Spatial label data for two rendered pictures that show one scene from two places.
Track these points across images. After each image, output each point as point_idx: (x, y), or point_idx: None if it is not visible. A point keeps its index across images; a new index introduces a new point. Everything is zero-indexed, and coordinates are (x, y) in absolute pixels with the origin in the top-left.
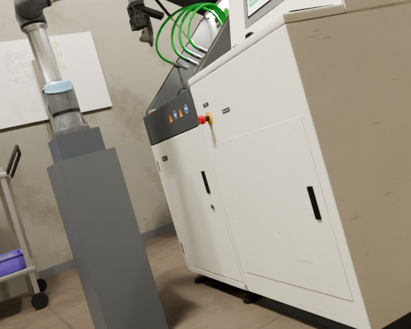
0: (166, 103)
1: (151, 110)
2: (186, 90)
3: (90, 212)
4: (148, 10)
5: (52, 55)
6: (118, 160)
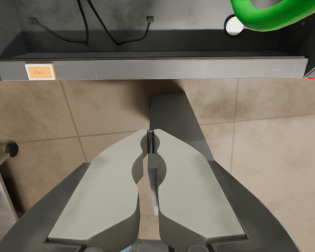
0: (182, 78)
1: (54, 77)
2: (307, 77)
3: None
4: None
5: None
6: (211, 153)
